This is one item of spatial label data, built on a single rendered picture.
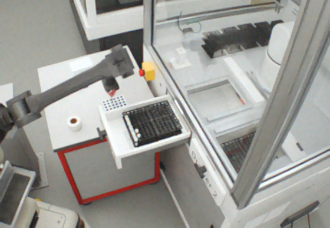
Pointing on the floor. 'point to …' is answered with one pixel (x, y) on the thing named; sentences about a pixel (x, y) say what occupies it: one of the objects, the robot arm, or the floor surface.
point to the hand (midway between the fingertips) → (111, 94)
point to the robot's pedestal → (22, 146)
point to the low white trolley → (60, 130)
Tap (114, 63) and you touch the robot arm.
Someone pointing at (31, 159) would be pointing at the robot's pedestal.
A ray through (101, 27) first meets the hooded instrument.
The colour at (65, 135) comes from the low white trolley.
